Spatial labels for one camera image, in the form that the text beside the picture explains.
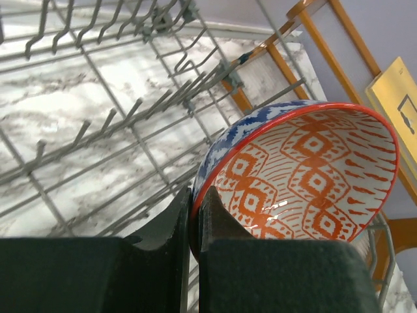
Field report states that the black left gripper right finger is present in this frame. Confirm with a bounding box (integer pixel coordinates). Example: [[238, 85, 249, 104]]
[[199, 187, 381, 312]]

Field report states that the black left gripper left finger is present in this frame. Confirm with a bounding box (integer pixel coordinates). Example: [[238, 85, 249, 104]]
[[1, 187, 192, 312]]

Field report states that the red patterned bowl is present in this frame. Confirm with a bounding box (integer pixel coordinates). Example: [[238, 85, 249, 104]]
[[190, 100, 400, 257]]

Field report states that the wooden dish drying rack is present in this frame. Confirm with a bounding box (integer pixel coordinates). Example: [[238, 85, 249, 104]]
[[232, 1, 416, 278]]

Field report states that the yellow paper sheet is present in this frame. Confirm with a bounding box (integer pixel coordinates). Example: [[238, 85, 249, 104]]
[[365, 57, 416, 169]]

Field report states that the grey wire dish rack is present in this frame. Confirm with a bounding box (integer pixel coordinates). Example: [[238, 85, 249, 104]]
[[1, 1, 390, 312]]

